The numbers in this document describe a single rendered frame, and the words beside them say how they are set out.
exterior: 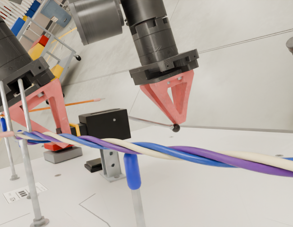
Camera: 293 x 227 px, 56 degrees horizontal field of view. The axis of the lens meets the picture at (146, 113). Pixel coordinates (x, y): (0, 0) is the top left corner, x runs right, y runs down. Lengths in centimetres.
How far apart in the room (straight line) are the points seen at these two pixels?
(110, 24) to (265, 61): 161
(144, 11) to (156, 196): 23
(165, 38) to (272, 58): 156
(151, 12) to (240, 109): 145
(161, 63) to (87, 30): 11
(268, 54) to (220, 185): 167
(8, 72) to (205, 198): 24
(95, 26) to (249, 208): 28
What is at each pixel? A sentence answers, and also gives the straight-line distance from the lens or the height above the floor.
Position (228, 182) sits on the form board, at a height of 104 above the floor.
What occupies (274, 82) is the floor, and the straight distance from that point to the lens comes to 178.
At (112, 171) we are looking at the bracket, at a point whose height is 110.
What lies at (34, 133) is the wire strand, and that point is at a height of 124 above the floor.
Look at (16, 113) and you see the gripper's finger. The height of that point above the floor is 124.
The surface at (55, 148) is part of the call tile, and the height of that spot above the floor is 112.
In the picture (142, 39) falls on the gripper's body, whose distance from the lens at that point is 39.
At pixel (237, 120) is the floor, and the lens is 175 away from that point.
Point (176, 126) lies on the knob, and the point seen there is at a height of 104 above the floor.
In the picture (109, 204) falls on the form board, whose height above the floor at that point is 113.
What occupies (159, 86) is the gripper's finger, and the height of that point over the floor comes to 111.
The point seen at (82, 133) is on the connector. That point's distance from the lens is 35.
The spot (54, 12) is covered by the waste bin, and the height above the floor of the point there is 40.
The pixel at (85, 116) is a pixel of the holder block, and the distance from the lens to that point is 35.
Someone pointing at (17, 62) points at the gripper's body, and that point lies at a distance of 33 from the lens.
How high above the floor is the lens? 131
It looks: 33 degrees down
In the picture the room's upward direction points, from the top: 55 degrees counter-clockwise
